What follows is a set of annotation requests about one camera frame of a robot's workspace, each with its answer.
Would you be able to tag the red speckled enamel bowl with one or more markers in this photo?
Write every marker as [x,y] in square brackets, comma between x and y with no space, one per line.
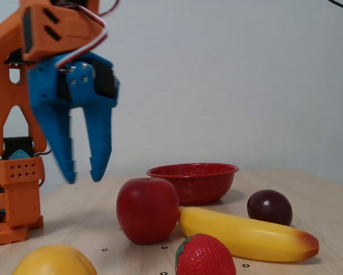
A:
[201,187]

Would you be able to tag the red toy apple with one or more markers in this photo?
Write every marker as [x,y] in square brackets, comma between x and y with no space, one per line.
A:
[146,210]

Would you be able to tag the dark purple toy plum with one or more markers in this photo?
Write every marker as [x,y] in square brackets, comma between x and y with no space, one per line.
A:
[270,207]

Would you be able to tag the yellow toy banana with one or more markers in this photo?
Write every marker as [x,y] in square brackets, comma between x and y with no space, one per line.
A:
[245,236]

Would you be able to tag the red toy strawberry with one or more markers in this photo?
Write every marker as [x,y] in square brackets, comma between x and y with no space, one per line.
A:
[205,257]

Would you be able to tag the yellow orange toy peach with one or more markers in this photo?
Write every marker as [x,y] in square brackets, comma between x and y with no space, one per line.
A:
[53,262]

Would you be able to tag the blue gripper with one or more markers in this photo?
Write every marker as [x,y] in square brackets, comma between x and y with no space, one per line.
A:
[46,89]

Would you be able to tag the orange robot base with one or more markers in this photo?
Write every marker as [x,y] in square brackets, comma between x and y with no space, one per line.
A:
[5,235]

